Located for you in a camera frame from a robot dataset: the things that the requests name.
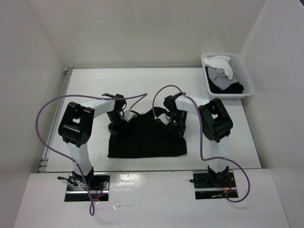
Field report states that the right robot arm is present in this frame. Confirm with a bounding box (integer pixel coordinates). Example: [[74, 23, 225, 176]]
[[163, 93, 233, 187]]

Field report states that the grey tank top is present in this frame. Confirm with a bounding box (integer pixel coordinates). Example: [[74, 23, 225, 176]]
[[207, 67, 238, 90]]

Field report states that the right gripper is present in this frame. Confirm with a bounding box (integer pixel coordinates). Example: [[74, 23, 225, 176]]
[[163, 109, 187, 144]]

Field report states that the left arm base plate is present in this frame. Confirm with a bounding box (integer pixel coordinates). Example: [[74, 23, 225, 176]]
[[64, 172, 111, 202]]

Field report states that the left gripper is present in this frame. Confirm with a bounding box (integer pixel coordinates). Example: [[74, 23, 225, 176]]
[[106, 111, 129, 142]]

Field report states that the black tank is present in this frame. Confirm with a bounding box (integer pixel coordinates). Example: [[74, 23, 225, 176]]
[[205, 66, 244, 94], [108, 107, 187, 159]]

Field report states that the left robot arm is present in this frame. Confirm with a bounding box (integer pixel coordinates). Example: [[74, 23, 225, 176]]
[[58, 94, 128, 190]]

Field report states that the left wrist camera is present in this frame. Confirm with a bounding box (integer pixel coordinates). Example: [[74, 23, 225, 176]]
[[123, 110, 138, 122]]

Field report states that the white plastic laundry basket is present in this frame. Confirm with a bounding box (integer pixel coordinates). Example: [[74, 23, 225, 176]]
[[201, 52, 254, 100]]

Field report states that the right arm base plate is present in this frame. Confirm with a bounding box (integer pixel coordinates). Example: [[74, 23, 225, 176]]
[[189, 172, 238, 200]]

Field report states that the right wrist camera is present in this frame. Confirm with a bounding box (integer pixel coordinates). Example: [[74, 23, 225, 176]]
[[156, 113, 170, 125]]

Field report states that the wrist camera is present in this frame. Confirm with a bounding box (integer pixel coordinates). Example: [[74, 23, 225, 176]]
[[156, 113, 170, 125], [123, 110, 138, 122]]

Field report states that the white tank top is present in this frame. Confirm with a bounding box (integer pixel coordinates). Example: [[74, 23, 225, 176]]
[[203, 56, 233, 80]]

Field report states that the black tank top in basket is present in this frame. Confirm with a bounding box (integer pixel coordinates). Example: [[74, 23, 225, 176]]
[[205, 66, 244, 94]]

